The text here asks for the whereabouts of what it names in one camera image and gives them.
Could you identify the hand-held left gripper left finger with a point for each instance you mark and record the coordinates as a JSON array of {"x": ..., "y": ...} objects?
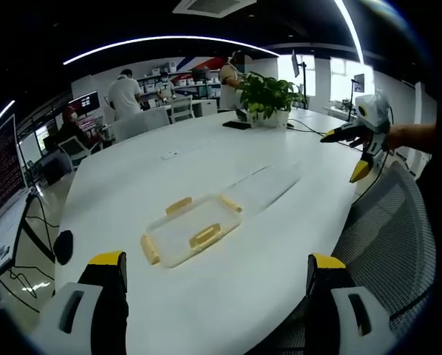
[{"x": 95, "y": 314}]

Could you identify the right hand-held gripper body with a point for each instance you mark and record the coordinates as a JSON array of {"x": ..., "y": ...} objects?
[{"x": 370, "y": 111}]

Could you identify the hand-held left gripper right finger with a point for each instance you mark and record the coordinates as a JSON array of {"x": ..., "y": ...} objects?
[{"x": 339, "y": 318}]

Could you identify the person's right hand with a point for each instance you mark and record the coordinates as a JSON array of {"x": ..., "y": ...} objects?
[{"x": 358, "y": 142}]

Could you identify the black round object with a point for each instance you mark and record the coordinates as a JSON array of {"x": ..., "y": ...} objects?
[{"x": 64, "y": 247}]

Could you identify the monitor on black stand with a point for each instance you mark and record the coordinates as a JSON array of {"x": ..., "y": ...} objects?
[{"x": 296, "y": 68}]

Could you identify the green potted plant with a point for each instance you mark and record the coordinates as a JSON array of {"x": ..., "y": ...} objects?
[{"x": 267, "y": 96}]

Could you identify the grey mesh office chair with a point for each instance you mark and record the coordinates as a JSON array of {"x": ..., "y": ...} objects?
[{"x": 387, "y": 240}]

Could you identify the black flat device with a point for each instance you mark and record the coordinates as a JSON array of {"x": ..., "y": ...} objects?
[{"x": 237, "y": 125}]

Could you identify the white side desk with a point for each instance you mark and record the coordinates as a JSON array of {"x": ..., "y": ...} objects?
[{"x": 4, "y": 236}]

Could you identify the clear lid with yellow clips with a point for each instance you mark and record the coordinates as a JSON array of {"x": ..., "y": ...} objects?
[{"x": 195, "y": 231}]

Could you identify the white storage shelves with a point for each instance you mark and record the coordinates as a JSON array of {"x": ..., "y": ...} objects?
[{"x": 191, "y": 81}]

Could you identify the white office chair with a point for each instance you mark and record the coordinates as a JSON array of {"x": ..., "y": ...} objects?
[
  {"x": 182, "y": 109},
  {"x": 77, "y": 148},
  {"x": 143, "y": 120}
]

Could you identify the large computer monitor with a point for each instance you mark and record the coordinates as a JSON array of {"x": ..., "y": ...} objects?
[{"x": 1, "y": 166}]

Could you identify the ceiling air vent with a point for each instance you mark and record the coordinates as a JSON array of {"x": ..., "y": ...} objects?
[{"x": 208, "y": 6}]

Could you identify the black wall screen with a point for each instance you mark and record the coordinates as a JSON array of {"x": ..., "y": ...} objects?
[{"x": 85, "y": 101}]

